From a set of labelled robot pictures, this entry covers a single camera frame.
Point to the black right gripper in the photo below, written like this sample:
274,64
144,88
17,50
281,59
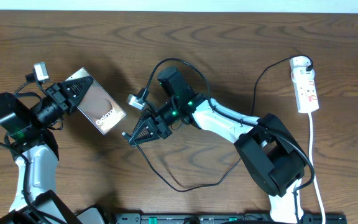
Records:
156,127

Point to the white charger adapter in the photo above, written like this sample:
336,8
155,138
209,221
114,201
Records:
300,74

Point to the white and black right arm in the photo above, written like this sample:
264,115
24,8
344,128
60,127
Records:
274,160

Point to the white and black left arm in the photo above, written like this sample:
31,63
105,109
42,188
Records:
34,149

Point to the white power strip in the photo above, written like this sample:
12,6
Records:
305,92

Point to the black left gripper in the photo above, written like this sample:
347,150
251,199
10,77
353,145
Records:
60,89

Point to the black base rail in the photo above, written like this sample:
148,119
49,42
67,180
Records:
210,218

